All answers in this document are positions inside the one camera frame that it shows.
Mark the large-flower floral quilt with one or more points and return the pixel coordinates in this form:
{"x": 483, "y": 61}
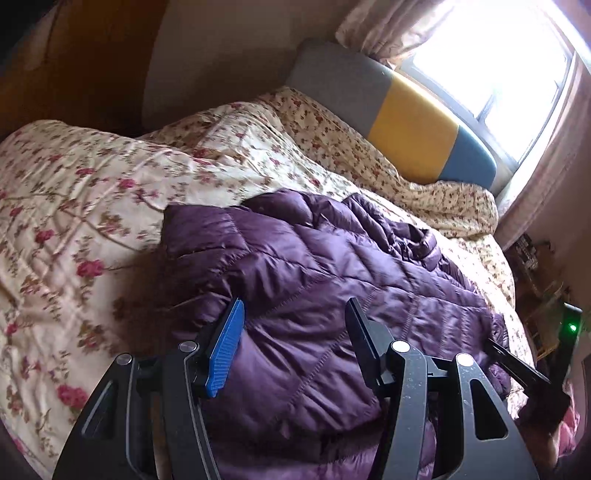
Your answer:
{"x": 81, "y": 212}

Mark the wooden wardrobe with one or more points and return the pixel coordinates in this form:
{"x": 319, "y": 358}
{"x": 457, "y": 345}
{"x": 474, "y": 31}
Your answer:
{"x": 84, "y": 63}

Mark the grey yellow blue headboard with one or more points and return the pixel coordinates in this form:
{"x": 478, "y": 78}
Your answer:
{"x": 416, "y": 133}

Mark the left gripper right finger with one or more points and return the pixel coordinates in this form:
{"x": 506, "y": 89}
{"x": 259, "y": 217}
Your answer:
{"x": 476, "y": 436}

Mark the purple quilted down jacket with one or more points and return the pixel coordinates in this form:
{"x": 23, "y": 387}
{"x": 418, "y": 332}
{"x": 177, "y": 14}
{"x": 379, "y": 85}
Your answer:
{"x": 295, "y": 405}

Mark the pink curtain right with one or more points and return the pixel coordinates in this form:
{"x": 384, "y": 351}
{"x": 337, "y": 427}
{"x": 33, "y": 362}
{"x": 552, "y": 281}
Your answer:
{"x": 546, "y": 166}

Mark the floral curtain left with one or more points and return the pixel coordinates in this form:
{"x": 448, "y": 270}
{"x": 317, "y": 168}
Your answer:
{"x": 390, "y": 30}

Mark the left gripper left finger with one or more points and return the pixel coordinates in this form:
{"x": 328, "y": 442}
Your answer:
{"x": 112, "y": 437}

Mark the small-flower floral duvet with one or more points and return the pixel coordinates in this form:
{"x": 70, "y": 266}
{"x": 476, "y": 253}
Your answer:
{"x": 458, "y": 210}

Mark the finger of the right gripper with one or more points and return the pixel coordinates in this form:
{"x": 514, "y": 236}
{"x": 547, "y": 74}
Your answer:
{"x": 526, "y": 376}

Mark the cluttered wooden side shelf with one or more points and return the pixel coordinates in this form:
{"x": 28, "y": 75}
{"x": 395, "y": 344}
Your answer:
{"x": 540, "y": 292}

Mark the pink quilted blanket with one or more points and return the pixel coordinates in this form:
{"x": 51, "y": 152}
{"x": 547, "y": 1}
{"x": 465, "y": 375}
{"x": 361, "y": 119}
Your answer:
{"x": 565, "y": 438}

